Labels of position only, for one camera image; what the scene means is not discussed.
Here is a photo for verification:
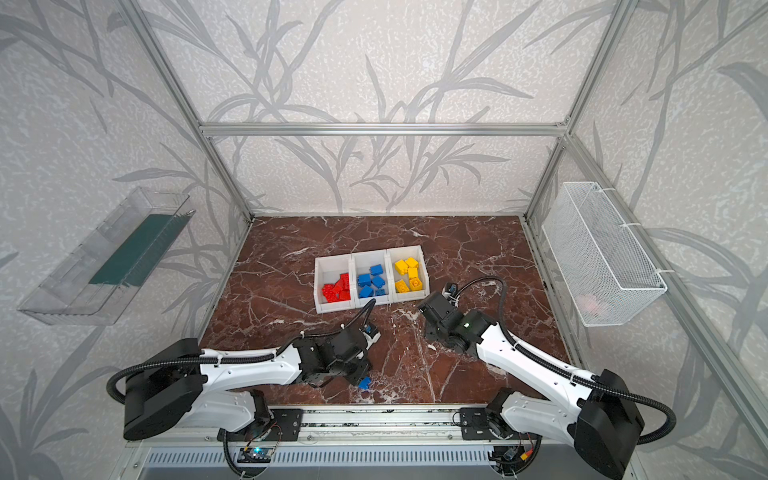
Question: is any yellow lego brick top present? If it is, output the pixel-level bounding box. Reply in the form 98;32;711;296
408;277;423;291

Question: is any large yellow lego brick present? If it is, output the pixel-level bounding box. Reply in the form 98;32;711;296
394;260;409;276

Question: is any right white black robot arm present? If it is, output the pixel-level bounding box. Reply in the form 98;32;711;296
418;292;677;479

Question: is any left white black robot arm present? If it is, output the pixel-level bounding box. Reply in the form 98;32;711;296
106;324;380;441

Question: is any middle white sorting bin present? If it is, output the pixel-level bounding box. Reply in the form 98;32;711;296
352;250;393;307

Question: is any white sorting bin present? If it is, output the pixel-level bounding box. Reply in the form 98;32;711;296
313;254;356;314
385;245;430;303
352;250;393;307

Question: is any left white sorting bin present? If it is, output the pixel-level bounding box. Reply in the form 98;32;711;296
313;254;356;314

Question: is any right white sorting bin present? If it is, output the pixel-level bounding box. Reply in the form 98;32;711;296
385;245;430;303

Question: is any green circuit board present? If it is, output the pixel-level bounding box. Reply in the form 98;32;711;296
236;447;275;465

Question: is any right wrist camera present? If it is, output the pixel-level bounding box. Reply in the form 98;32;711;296
442;283;459;298

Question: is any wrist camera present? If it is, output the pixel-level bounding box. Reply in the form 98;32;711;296
363;324;381;344
442;283;459;298

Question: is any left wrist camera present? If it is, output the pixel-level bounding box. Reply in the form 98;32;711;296
363;324;381;344

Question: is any aluminium front rail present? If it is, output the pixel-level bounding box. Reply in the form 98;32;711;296
123;393;600;445

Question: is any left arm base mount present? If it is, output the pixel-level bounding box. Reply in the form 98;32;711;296
217;408;304;442

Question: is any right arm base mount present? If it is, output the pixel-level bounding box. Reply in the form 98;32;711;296
453;407;541;443

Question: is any white wire mesh basket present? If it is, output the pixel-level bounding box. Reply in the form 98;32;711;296
542;181;667;327

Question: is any clear plastic wall tray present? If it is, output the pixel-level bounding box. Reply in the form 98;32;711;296
18;187;196;326

